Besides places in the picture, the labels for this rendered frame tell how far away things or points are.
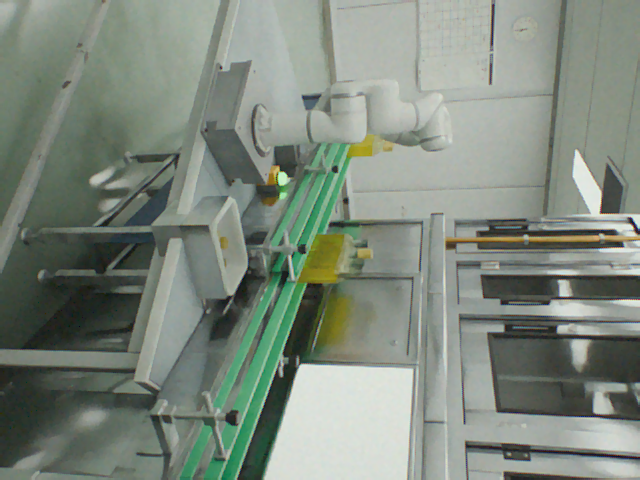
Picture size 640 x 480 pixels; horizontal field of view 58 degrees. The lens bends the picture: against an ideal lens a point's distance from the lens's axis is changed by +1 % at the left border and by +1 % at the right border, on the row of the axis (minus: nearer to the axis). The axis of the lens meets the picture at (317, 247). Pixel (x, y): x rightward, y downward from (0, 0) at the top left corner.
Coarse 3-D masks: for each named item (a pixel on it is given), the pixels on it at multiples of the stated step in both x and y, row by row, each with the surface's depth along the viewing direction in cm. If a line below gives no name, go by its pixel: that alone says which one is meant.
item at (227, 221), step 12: (228, 204) 150; (216, 216) 144; (228, 216) 157; (216, 228) 142; (228, 228) 159; (240, 228) 159; (216, 240) 142; (228, 240) 161; (240, 240) 160; (216, 252) 145; (228, 252) 163; (240, 252) 162; (228, 264) 164; (240, 264) 163; (228, 276) 159; (240, 276) 159; (228, 288) 150
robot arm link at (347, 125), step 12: (360, 96) 158; (336, 108) 158; (348, 108) 157; (360, 108) 158; (312, 120) 161; (324, 120) 161; (336, 120) 159; (348, 120) 158; (360, 120) 159; (312, 132) 162; (324, 132) 161; (336, 132) 160; (348, 132) 159; (360, 132) 160
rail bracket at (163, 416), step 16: (160, 400) 112; (208, 400) 107; (160, 416) 110; (176, 416) 110; (192, 416) 109; (208, 416) 108; (224, 416) 108; (160, 432) 111; (176, 432) 116; (144, 448) 116; (160, 448) 115
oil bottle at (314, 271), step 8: (304, 264) 179; (312, 264) 178; (320, 264) 178; (328, 264) 177; (336, 264) 177; (344, 264) 178; (304, 272) 178; (312, 272) 177; (320, 272) 176; (328, 272) 176; (336, 272) 175; (344, 272) 176; (304, 280) 179; (312, 280) 178; (320, 280) 178; (328, 280) 177; (336, 280) 177
